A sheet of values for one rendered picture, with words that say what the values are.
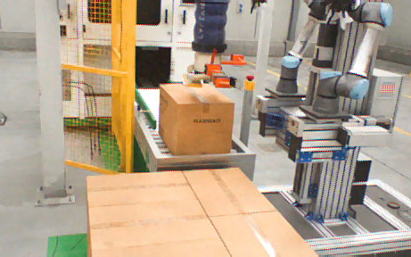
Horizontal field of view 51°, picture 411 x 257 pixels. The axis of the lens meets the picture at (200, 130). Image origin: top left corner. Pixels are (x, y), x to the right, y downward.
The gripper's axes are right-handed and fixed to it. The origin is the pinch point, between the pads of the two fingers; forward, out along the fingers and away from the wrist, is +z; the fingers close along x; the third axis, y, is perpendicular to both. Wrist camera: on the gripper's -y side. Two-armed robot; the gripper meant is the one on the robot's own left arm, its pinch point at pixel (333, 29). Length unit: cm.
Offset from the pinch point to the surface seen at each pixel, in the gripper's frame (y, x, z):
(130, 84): -80, 143, 59
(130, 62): -80, 144, 42
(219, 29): -33, 75, 8
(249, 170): -5, 68, 104
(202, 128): -39, 76, 75
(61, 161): -133, 138, 120
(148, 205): -85, 17, 98
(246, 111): 12, 124, 77
